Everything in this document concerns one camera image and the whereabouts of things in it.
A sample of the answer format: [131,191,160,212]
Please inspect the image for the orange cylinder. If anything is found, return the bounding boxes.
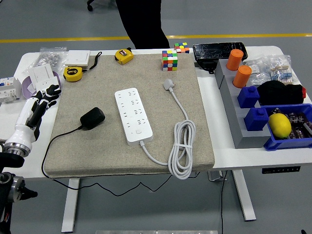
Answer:
[233,65,253,89]
[226,49,244,72]

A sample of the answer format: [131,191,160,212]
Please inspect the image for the white circuit breaker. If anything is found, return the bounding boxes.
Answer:
[0,76,23,105]

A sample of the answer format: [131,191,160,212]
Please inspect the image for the white wall switch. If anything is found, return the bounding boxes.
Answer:
[64,50,91,68]

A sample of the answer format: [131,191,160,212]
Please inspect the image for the clear bag of resistors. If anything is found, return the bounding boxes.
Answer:
[264,55,300,86]

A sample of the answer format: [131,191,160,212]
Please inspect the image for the person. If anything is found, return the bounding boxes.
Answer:
[115,0,171,50]

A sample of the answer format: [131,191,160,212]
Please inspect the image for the grey under-table bracket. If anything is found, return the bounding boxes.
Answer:
[207,170,228,182]

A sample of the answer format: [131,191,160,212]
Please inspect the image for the large colourful puzzle cube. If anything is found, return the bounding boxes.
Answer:
[161,50,178,72]

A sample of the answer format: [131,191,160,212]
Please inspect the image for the black plastic-wrapped tray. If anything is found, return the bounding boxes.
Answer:
[193,41,249,62]

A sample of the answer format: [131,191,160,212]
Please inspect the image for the black hanging cable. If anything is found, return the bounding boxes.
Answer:
[220,170,229,234]

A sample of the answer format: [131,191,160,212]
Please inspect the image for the yellow lemon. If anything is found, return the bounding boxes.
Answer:
[268,113,292,140]

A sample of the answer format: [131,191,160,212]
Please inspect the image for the white socket panel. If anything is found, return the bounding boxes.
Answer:
[36,77,61,95]

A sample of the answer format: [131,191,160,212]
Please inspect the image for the grey-brown mat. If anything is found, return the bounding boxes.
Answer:
[43,53,215,179]

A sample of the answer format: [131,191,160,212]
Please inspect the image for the black cloth with red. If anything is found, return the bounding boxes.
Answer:
[256,80,307,106]

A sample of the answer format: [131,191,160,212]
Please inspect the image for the dark electronic components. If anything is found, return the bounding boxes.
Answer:
[272,108,312,140]

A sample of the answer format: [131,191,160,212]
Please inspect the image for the white table leg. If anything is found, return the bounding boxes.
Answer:
[231,170,257,222]
[60,178,80,234]

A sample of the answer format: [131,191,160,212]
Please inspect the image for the small colourful puzzle cube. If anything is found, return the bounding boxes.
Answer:
[174,42,190,54]

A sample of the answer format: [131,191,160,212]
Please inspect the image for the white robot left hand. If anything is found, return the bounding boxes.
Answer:
[4,84,62,150]

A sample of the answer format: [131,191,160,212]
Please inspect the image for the white switch panel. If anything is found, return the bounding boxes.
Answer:
[28,63,55,85]

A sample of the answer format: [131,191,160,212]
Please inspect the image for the black table control panel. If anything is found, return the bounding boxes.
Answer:
[262,166,301,175]

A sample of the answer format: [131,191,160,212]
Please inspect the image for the blue block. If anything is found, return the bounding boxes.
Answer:
[237,85,260,109]
[244,107,270,132]

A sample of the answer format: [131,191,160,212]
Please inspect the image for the white power cable with plug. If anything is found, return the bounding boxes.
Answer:
[138,78,197,180]

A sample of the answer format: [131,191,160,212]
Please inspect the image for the clear bag of screws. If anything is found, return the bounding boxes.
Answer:
[22,46,68,76]

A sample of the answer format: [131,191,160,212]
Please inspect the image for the blue plastic bin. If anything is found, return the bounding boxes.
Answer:
[263,103,312,152]

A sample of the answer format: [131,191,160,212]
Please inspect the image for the clear bag of small parts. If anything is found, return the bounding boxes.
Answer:
[243,58,271,86]

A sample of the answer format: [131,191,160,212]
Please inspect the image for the black plug with cord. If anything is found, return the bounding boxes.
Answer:
[40,107,201,196]

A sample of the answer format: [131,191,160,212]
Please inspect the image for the yellow tape measure with strap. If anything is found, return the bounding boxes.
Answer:
[63,51,103,82]

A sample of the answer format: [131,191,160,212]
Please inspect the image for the purple plate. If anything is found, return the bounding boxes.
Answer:
[21,70,61,100]

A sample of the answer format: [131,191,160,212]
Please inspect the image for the grey stepped stand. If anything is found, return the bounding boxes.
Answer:
[214,59,272,150]

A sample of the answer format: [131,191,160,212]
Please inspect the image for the white power strip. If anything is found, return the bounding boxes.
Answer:
[114,87,154,147]

